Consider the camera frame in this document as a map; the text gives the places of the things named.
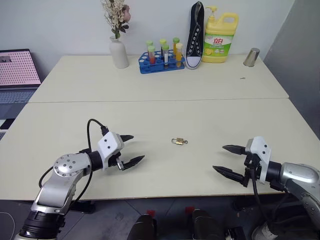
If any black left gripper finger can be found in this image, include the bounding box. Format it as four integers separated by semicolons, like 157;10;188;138
121;155;146;172
119;134;135;144

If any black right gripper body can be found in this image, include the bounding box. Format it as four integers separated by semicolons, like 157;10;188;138
241;152;262;188

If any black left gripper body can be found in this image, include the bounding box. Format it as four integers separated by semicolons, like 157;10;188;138
108;151;125;172

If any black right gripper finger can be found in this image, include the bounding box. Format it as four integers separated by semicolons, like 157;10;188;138
212;165;246;184
221;144;247;156

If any dark rounded shape, red tab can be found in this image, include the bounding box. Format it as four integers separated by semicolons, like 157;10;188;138
126;209;159;240
184;205;226;240

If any black table foot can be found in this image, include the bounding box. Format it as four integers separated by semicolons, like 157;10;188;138
67;199;96;214

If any silver cylindrical robot part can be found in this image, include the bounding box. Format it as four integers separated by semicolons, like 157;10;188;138
250;220;280;240

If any blue test tube rack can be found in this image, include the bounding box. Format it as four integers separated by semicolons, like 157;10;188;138
137;49;187;75

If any white ceramic vase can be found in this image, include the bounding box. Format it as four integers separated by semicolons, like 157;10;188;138
108;35;130;69

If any green-capped tube, red liquid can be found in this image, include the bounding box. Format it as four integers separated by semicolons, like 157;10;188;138
147;45;157;66

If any metal cup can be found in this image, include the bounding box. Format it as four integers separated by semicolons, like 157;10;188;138
243;47;261;68

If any green-capped tube, yellow liquid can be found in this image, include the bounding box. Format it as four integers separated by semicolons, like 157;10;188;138
172;37;181;55

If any yellow detergent bottle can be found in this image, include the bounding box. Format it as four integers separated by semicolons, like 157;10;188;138
201;5;240;64

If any black canvas sneaker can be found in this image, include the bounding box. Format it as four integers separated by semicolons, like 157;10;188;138
185;0;207;70

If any dried flower bouquet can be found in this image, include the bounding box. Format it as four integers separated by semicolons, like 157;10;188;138
100;0;132;40

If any laptop with pink screen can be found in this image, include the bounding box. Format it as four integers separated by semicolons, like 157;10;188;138
0;48;43;131

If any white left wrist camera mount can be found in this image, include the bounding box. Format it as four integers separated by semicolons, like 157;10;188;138
96;132;125;171

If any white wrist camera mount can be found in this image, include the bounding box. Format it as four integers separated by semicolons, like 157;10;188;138
244;136;273;185
96;132;125;171

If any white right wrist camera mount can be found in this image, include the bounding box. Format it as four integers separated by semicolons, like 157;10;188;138
244;136;273;185

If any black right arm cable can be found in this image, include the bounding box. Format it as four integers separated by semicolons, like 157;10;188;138
250;162;291;226

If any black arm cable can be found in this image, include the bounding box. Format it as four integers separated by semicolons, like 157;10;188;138
250;162;291;226
38;118;110;203

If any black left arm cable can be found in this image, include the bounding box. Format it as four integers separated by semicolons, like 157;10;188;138
38;118;110;203

